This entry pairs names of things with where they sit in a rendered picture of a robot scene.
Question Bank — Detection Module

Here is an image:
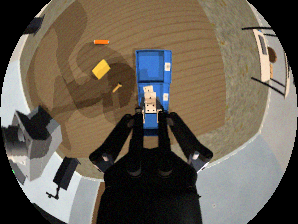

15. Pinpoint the yellow square pad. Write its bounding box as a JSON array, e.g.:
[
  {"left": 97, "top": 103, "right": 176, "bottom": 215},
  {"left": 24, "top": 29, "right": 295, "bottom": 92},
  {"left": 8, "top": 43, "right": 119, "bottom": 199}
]
[{"left": 92, "top": 59, "right": 111, "bottom": 79}]

